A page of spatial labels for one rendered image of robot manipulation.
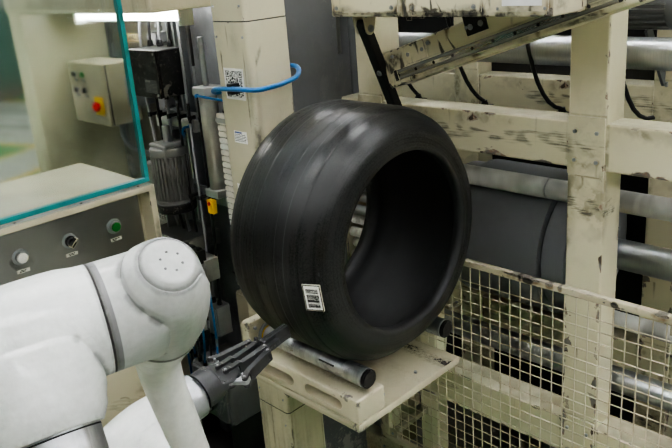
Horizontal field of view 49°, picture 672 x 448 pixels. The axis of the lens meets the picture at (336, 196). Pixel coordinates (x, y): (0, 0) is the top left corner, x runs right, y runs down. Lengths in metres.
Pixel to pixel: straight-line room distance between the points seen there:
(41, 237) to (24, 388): 1.06
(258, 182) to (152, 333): 0.73
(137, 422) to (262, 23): 0.91
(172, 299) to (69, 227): 1.07
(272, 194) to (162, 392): 0.53
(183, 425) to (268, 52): 0.93
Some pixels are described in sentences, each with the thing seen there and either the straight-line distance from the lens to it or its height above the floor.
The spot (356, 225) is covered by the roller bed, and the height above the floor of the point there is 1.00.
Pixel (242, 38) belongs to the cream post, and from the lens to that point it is 1.73.
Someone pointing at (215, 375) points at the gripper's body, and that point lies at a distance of 1.47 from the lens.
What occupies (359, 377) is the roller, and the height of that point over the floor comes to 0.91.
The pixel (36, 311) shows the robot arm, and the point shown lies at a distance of 0.84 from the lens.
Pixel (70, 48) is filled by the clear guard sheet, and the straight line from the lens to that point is 1.82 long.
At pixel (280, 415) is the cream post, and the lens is 2.10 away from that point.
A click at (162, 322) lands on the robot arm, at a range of 0.86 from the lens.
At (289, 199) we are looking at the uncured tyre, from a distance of 1.46.
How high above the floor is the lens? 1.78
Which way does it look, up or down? 18 degrees down
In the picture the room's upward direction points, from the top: 4 degrees counter-clockwise
